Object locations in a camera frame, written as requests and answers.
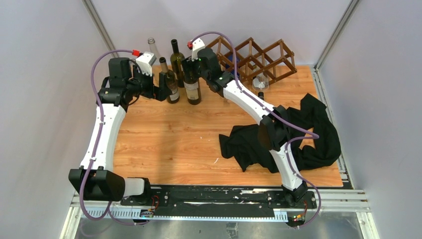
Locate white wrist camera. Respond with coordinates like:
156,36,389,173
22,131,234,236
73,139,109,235
187,38,206,61
135,52,157,76

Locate tall clear glass bottle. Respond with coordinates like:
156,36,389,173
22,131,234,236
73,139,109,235
147,37,161,64

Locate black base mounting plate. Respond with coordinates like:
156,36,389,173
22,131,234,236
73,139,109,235
120,185,318,218

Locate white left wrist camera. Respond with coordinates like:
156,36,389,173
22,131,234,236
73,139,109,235
135,52,157,76

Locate dark green wine bottle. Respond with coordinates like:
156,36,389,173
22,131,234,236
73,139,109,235
170,39,185,88

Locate small clear glass bottle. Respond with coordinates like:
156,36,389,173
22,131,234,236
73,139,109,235
252,73,269,91

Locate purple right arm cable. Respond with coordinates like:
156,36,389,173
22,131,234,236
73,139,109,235
187,31,322,230

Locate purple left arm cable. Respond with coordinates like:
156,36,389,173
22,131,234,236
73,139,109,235
78,49,152,238

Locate black cloth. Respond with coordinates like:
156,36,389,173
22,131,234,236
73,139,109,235
218,94,341,173

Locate brown wooden wine rack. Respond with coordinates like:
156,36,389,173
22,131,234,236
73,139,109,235
206,36,298,85

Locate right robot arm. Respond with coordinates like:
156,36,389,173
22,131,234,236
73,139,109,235
182,46,308,202

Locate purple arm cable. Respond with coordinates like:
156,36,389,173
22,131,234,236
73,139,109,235
187,31,322,230
78,49,152,238

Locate brown bottle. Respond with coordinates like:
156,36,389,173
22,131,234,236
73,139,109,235
159,57,180,104

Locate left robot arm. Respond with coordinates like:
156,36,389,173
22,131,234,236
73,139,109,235
68,53,171,202

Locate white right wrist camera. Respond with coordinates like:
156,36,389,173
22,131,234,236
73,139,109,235
187,38,206,61

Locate aluminium frame rail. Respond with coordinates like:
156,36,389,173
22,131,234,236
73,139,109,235
60,185,379,239

